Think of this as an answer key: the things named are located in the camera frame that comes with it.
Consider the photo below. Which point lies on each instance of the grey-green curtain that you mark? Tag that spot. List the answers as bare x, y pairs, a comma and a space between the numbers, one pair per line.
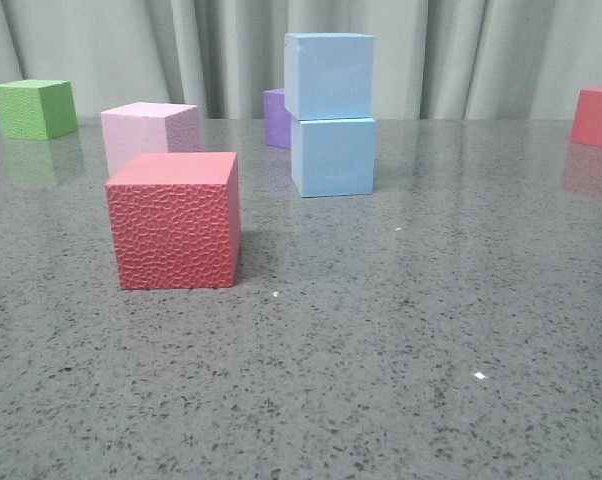
433, 59

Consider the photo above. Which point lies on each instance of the light blue foam cube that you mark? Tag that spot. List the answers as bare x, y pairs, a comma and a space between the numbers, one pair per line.
333, 157
328, 75

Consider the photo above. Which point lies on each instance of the pink foam cube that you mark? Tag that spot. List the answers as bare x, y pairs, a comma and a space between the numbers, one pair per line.
148, 127

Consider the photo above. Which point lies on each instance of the purple foam cube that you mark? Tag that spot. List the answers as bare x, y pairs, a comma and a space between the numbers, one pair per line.
277, 119

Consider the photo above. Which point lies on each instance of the red foam cube far right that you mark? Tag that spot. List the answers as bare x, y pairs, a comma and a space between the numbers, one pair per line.
587, 124

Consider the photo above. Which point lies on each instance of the green foam cube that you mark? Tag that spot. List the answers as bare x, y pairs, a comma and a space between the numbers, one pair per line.
37, 109

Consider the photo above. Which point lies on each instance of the large red foam cube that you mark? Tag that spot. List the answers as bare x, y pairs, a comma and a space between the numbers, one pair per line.
175, 220

